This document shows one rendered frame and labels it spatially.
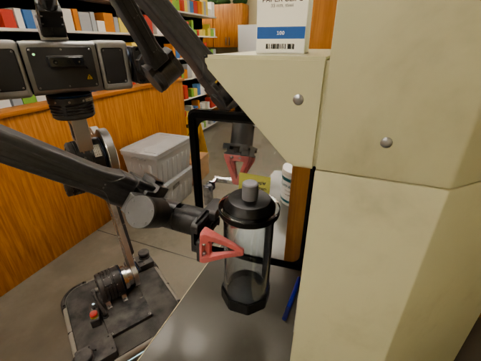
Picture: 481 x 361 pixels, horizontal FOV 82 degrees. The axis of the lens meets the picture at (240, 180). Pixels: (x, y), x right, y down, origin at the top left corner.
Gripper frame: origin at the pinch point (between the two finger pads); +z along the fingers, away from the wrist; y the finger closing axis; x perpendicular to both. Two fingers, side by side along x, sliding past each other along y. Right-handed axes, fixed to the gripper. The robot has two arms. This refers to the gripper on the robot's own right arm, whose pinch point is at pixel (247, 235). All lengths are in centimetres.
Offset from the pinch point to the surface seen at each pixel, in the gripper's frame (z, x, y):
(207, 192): -14.4, 1.1, 13.0
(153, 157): -128, 64, 144
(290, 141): 7.3, -24.3, -14.5
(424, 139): 17.9, -26.5, -15.0
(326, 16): 5.6, -37.2, 22.6
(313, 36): 3.8, -33.7, 22.7
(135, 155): -147, 66, 144
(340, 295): 15.6, -7.3, -14.8
